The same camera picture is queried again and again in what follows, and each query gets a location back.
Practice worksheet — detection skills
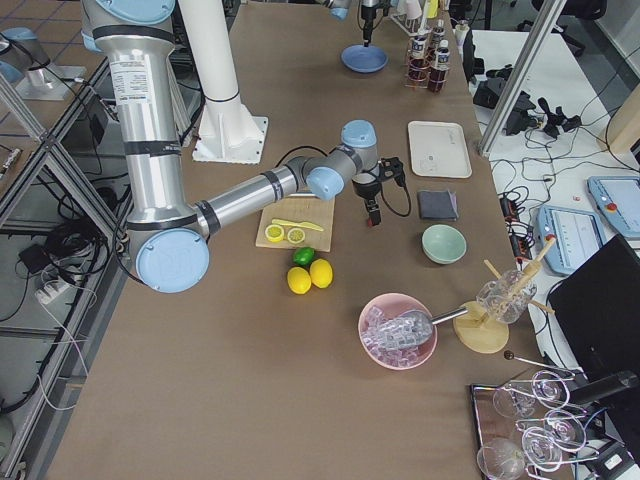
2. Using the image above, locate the green lime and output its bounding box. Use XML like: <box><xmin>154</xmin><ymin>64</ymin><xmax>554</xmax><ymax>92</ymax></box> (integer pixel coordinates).
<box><xmin>293</xmin><ymin>246</ymin><xmax>316</xmax><ymax>267</ymax></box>

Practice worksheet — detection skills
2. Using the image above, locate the wine glass rack tray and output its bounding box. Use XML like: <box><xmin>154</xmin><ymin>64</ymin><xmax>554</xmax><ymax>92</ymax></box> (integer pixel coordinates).
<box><xmin>469</xmin><ymin>370</ymin><xmax>599</xmax><ymax>479</ymax></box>

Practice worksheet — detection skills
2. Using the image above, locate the lemon half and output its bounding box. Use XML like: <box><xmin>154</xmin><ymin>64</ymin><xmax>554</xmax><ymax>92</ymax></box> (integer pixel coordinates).
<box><xmin>264</xmin><ymin>223</ymin><xmax>286</xmax><ymax>243</ymax></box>
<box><xmin>286</xmin><ymin>227</ymin><xmax>306</xmax><ymax>245</ymax></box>

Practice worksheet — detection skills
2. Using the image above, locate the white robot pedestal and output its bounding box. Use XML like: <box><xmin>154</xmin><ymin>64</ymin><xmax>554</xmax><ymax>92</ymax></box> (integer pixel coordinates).
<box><xmin>179</xmin><ymin>0</ymin><xmax>268</xmax><ymax>165</ymax></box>

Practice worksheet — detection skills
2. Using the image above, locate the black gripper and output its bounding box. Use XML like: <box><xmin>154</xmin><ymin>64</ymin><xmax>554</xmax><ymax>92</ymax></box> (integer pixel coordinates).
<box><xmin>352</xmin><ymin>173</ymin><xmax>382</xmax><ymax>226</ymax></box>
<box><xmin>360</xmin><ymin>0</ymin><xmax>383</xmax><ymax>47</ymax></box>

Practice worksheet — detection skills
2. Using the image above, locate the yellow plastic knife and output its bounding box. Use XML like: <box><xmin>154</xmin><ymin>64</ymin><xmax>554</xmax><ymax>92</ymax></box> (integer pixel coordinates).
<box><xmin>271</xmin><ymin>218</ymin><xmax>324</xmax><ymax>232</ymax></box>

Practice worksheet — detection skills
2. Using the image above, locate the yellow lemon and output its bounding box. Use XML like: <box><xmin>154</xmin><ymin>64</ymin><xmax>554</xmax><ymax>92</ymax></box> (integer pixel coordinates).
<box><xmin>309</xmin><ymin>259</ymin><xmax>334</xmax><ymax>289</ymax></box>
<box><xmin>286</xmin><ymin>266</ymin><xmax>312</xmax><ymax>295</ymax></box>

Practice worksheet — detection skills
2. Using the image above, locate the lemon half right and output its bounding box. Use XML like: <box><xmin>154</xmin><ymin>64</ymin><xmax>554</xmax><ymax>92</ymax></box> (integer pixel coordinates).
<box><xmin>286</xmin><ymin>227</ymin><xmax>306</xmax><ymax>245</ymax></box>

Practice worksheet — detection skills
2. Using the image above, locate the grey folded cloth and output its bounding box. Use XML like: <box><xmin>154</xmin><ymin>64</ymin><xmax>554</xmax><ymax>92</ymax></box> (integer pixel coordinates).
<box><xmin>417</xmin><ymin>190</ymin><xmax>459</xmax><ymax>221</ymax></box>

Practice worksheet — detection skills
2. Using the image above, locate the green ceramic bowl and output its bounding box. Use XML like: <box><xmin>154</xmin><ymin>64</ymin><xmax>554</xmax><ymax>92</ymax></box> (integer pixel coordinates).
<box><xmin>421</xmin><ymin>224</ymin><xmax>467</xmax><ymax>265</ymax></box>

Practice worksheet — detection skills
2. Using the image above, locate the pink bowl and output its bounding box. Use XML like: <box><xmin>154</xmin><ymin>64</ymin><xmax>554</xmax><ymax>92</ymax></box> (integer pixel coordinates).
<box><xmin>358</xmin><ymin>293</ymin><xmax>437</xmax><ymax>370</ymax></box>

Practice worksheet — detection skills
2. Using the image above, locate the wooden cutting board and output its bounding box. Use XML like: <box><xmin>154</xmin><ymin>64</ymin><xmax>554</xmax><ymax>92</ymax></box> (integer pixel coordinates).
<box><xmin>255</xmin><ymin>196</ymin><xmax>335</xmax><ymax>252</ymax></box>

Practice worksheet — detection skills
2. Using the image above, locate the blue plate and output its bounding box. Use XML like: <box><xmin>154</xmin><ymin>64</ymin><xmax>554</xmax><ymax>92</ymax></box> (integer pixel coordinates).
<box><xmin>340</xmin><ymin>44</ymin><xmax>388</xmax><ymax>74</ymax></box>

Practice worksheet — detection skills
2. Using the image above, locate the blue teach pendant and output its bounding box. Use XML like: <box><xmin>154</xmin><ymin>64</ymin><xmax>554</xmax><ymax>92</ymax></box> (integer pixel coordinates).
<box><xmin>587</xmin><ymin>176</ymin><xmax>639</xmax><ymax>228</ymax></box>
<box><xmin>537</xmin><ymin>205</ymin><xmax>607</xmax><ymax>275</ymax></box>

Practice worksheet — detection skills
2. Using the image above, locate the dark juice bottle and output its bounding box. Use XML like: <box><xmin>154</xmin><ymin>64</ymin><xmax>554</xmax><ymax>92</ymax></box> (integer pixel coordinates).
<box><xmin>431</xmin><ymin>19</ymin><xmax>445</xmax><ymax>50</ymax></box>
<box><xmin>429</xmin><ymin>39</ymin><xmax>450</xmax><ymax>92</ymax></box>
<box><xmin>408</xmin><ymin>29</ymin><xmax>430</xmax><ymax>84</ymax></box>

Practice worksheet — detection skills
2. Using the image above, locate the copper wire bottle rack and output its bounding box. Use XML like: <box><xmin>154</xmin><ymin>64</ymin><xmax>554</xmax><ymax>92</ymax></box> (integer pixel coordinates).
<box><xmin>404</xmin><ymin>30</ymin><xmax>451</xmax><ymax>93</ymax></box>

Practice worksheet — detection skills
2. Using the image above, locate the metal ice scoop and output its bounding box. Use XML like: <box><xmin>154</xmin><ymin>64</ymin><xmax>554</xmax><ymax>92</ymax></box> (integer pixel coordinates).
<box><xmin>394</xmin><ymin>307</ymin><xmax>468</xmax><ymax>348</ymax></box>

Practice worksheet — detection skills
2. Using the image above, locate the cream rectangular tray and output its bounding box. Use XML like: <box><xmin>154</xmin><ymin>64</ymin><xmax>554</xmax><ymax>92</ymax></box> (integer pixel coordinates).
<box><xmin>408</xmin><ymin>120</ymin><xmax>472</xmax><ymax>179</ymax></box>

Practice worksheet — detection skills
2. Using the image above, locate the black monitor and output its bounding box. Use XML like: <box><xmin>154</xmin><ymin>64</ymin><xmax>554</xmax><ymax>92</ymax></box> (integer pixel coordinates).
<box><xmin>549</xmin><ymin>235</ymin><xmax>639</xmax><ymax>380</ymax></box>

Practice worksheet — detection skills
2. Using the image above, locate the wooden mug tree stand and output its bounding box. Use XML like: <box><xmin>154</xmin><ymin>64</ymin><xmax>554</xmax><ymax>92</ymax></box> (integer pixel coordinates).
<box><xmin>453</xmin><ymin>236</ymin><xmax>556</xmax><ymax>354</ymax></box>

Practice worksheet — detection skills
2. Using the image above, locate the lemon half left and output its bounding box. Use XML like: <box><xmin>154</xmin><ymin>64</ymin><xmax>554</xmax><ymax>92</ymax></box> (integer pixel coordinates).
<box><xmin>264</xmin><ymin>223</ymin><xmax>286</xmax><ymax>243</ymax></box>

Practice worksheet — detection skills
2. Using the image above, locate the aluminium frame post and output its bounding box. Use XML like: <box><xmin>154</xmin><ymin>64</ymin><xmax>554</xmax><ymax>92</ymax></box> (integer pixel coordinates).
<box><xmin>478</xmin><ymin>0</ymin><xmax>566</xmax><ymax>157</ymax></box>

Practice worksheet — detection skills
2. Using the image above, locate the glass mug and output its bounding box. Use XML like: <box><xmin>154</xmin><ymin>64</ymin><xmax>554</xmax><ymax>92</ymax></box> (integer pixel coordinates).
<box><xmin>476</xmin><ymin>270</ymin><xmax>537</xmax><ymax>324</ymax></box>

